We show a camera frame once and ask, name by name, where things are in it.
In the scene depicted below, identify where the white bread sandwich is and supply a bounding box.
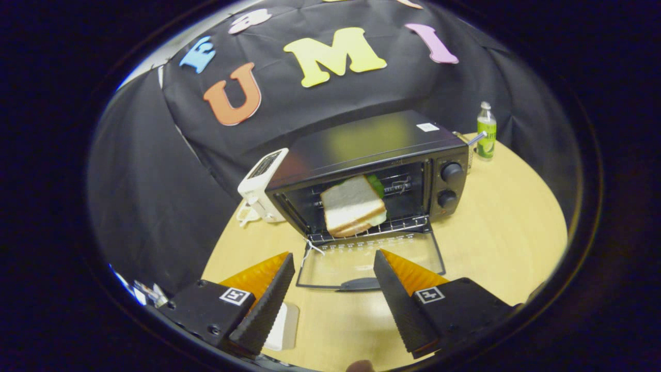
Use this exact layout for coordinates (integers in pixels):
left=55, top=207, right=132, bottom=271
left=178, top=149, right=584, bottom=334
left=320, top=174, right=388, bottom=238

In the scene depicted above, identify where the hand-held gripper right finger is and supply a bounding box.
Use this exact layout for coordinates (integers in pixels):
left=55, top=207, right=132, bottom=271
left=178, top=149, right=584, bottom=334
left=373, top=249, right=517, bottom=360

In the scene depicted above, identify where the green drink bottle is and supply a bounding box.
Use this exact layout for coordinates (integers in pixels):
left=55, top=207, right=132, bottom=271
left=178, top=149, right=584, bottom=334
left=476, top=101, right=497, bottom=161

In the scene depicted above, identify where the white pop-up toaster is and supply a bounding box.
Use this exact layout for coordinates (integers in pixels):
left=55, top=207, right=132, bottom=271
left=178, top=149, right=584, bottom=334
left=238, top=148, right=290, bottom=224

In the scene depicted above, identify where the black toaster oven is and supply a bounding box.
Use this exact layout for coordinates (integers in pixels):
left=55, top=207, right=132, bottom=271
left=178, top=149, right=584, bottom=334
left=266, top=110, right=470, bottom=292

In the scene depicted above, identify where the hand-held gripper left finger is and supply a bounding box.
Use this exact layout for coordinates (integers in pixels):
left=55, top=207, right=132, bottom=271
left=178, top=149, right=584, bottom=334
left=158, top=252, right=296, bottom=360

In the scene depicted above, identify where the white string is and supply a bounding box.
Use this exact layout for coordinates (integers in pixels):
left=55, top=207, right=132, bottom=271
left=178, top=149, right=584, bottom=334
left=301, top=238, right=326, bottom=268

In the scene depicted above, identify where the white plastic tray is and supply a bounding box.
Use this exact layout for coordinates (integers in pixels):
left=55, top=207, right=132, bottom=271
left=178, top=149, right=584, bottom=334
left=262, top=302, right=300, bottom=352

